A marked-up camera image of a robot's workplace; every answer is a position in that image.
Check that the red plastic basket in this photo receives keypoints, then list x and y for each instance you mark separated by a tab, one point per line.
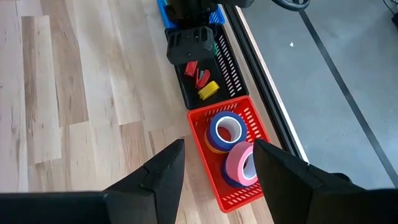
214	174

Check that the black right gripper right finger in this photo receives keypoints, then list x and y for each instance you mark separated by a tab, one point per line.
283	180

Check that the yellow block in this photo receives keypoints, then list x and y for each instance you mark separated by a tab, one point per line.
208	90

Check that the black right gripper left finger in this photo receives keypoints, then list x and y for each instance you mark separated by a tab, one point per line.
161	180

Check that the red cylinder block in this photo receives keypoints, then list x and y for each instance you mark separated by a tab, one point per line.
190	68

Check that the pink tape roll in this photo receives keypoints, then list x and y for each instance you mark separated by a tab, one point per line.
234	165

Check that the black aluminium table frame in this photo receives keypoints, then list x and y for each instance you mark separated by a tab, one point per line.
262	84

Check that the red mini stapler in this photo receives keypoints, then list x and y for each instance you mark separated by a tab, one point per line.
203	81

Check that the blue tape roll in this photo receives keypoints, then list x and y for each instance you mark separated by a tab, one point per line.
214	137
224	177

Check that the yellow tape roll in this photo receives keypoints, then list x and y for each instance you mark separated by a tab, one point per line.
209	145

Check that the blue plastic basket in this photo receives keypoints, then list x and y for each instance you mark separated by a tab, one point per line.
218	17

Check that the black plastic basket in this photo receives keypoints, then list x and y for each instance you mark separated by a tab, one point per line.
192	96

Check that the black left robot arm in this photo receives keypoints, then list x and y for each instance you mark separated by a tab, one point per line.
189	12

